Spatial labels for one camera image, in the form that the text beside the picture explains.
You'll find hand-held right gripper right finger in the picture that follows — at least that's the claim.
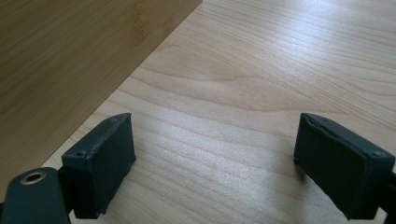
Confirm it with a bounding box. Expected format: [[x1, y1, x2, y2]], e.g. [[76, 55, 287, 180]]
[[292, 112, 396, 221]]

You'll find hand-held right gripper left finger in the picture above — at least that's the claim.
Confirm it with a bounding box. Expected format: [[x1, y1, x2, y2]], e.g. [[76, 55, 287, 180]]
[[61, 112, 137, 220]]

